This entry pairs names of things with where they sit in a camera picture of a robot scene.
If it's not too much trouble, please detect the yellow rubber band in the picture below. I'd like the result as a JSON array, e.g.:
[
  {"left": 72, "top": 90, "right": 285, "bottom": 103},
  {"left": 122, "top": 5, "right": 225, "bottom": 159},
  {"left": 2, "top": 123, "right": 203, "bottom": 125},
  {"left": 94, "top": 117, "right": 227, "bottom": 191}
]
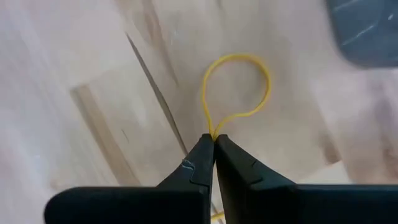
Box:
[{"left": 201, "top": 53, "right": 272, "bottom": 222}]

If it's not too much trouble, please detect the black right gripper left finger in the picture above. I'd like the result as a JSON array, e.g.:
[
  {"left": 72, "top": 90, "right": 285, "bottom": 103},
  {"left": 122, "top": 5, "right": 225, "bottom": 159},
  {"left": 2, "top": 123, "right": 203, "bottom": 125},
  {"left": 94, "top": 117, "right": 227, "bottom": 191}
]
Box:
[{"left": 43, "top": 133, "right": 216, "bottom": 224}]

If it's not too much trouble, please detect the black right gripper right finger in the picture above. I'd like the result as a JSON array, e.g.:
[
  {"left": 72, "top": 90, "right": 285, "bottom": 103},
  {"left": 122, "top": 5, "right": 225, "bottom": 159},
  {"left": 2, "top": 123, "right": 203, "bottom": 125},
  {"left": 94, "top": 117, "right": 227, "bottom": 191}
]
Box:
[{"left": 215, "top": 133, "right": 398, "bottom": 224}]

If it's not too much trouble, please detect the smoky grey plastic basket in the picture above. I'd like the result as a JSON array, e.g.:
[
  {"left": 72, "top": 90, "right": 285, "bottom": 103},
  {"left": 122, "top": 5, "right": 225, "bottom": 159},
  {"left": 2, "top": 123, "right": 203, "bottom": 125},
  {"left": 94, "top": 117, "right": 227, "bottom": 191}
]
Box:
[{"left": 325, "top": 0, "right": 398, "bottom": 68}]

